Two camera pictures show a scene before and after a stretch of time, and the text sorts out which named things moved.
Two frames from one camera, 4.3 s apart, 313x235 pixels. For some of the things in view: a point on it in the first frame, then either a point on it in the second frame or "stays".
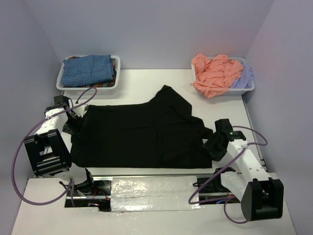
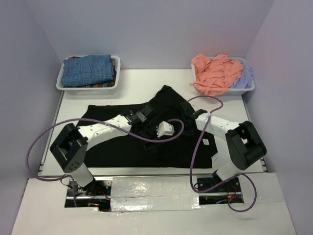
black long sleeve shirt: x=163 y=133 stays
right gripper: x=217 y=155 → x=188 y=132
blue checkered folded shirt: x=86 y=69 stays
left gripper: x=74 y=130 → x=155 y=134
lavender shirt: x=246 y=79 stays
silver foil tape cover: x=157 y=193 stays
